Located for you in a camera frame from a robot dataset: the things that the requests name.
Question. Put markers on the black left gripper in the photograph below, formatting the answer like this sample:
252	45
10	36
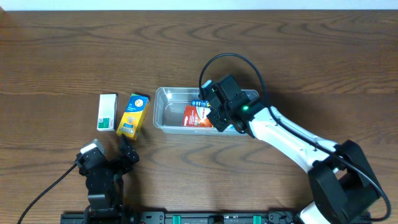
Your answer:
116	163

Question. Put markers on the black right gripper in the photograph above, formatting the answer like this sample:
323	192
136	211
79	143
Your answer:
218	115

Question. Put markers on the red white medicine box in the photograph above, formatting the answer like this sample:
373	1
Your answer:
195	116

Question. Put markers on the blue Kool Fever box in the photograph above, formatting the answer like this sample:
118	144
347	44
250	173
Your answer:
201	103

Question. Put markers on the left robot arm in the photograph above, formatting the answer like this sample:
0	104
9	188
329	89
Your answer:
104	177

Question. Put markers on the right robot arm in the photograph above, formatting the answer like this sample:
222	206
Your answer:
342	182

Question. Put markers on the clear plastic container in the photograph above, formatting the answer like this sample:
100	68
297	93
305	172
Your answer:
169	106

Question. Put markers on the white green Panadol box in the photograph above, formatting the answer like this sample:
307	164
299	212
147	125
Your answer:
107	110

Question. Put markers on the yellow Woods syrup box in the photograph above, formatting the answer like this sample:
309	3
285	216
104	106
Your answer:
133	116

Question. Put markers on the black mounting rail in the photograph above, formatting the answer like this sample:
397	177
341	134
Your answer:
185	218

